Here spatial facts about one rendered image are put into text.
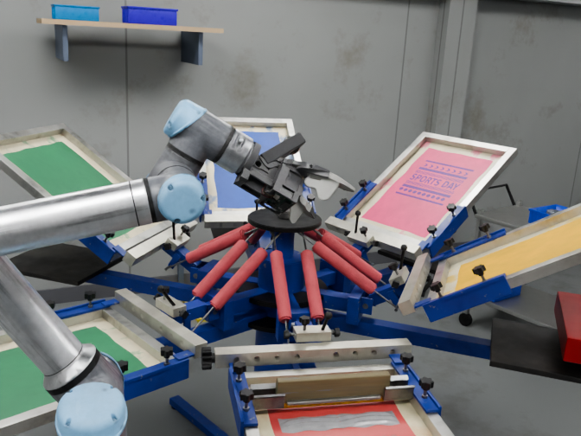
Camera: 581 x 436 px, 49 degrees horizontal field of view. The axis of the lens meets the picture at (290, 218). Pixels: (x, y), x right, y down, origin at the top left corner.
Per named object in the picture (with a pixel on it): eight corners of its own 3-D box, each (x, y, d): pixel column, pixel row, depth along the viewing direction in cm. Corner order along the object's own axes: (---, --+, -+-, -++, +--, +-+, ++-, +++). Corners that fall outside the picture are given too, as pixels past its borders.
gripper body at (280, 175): (281, 218, 123) (227, 187, 119) (295, 183, 127) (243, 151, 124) (300, 204, 116) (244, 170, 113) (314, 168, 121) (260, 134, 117)
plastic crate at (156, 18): (169, 25, 446) (169, 9, 443) (178, 26, 426) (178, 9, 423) (120, 22, 431) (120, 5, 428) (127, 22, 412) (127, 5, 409)
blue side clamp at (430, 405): (439, 426, 194) (442, 407, 192) (424, 428, 192) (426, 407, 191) (402, 375, 222) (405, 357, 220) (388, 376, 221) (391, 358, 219)
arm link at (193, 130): (159, 133, 119) (182, 93, 118) (210, 163, 122) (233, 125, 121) (158, 137, 111) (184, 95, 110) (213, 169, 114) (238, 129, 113)
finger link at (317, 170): (328, 189, 120) (284, 180, 122) (331, 182, 121) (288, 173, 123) (327, 173, 116) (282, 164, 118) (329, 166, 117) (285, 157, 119)
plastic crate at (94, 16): (95, 21, 423) (95, 7, 420) (100, 22, 406) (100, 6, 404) (50, 18, 411) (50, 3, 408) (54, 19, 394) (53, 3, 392)
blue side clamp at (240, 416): (257, 441, 182) (258, 420, 180) (239, 443, 181) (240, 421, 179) (243, 386, 210) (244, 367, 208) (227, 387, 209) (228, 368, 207)
